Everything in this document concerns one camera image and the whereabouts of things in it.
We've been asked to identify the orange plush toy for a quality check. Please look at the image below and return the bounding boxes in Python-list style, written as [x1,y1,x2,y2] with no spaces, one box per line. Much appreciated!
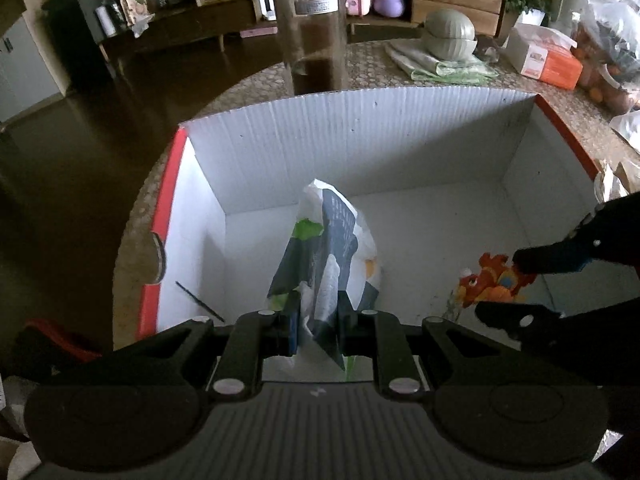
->
[452,252,537,309]

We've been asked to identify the red white cardboard box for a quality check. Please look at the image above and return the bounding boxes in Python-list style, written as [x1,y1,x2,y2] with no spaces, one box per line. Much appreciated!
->
[137,87,598,337]

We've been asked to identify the orange white tissue box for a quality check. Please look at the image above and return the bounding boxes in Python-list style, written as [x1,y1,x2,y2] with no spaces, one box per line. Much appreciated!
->
[504,23,582,90]

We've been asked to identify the large clear plastic bag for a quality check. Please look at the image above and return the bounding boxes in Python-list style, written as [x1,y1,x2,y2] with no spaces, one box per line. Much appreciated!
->
[572,0,639,115]

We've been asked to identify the green ceramic lidded bowl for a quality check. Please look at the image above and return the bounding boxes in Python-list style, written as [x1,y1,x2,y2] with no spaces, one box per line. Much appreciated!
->
[422,9,477,62]

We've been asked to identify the green folded cloth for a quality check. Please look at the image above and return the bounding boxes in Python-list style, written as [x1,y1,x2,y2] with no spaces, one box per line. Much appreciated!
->
[384,39,499,86]

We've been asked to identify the purple gourd vase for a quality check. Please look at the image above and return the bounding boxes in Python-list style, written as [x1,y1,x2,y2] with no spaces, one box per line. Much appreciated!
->
[373,0,405,18]

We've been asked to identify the white router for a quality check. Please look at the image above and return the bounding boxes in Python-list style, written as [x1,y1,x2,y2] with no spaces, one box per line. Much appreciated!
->
[252,0,277,22]

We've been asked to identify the clear glass jar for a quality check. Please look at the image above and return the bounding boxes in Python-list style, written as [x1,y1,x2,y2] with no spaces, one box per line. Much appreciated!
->
[274,0,348,96]

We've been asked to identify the dark wooden sideboard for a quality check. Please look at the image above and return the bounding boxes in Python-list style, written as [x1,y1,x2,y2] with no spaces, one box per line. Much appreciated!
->
[98,0,509,64]

